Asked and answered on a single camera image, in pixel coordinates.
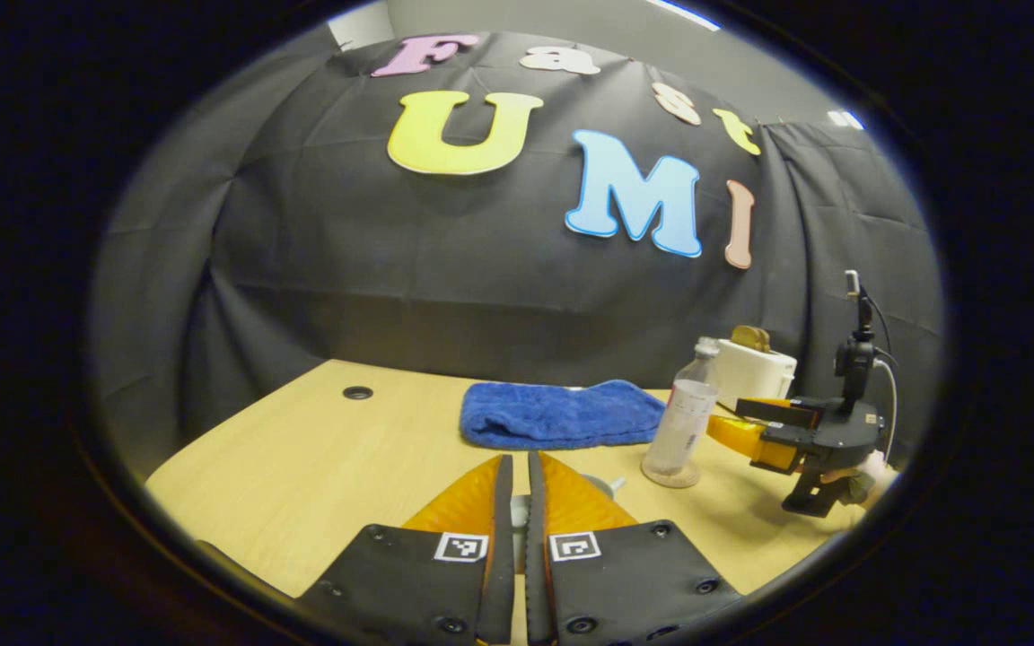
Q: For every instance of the white teacup lid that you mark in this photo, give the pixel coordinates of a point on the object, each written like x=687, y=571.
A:
x=521, y=525

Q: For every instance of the clear plastic water bottle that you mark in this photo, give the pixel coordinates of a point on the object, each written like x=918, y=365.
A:
x=683, y=422

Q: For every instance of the white toaster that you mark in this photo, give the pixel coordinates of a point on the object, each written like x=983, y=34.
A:
x=759, y=377

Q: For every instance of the round wooden coaster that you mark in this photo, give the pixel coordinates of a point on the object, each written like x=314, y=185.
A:
x=671, y=484

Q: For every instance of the black backdrop cloth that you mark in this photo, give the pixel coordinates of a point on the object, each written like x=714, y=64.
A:
x=391, y=287

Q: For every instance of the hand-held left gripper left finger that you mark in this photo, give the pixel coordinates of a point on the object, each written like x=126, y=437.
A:
x=501, y=574

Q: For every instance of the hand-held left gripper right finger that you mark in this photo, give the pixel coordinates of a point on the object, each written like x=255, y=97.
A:
x=535, y=574

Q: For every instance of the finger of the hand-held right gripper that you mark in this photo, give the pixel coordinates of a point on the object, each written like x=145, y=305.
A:
x=741, y=437
x=777, y=413

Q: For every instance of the ceiling light panel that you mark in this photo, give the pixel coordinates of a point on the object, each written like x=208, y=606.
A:
x=845, y=119

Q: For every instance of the brown bread slice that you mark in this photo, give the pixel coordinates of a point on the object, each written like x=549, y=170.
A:
x=750, y=337

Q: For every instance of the blue towel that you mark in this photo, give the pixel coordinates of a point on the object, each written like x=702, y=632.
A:
x=553, y=414

